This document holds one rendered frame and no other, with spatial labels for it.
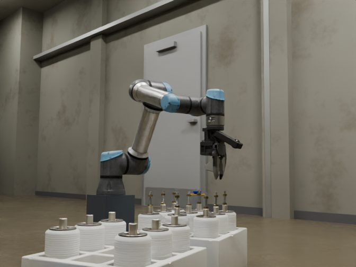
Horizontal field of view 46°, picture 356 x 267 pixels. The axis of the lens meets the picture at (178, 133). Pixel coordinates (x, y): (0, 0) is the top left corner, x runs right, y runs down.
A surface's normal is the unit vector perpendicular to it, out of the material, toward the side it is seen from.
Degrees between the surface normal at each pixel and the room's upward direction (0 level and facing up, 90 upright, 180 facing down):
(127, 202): 90
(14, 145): 90
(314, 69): 90
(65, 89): 90
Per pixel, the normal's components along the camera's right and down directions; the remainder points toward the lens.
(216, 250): -0.40, -0.09
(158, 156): -0.72, -0.07
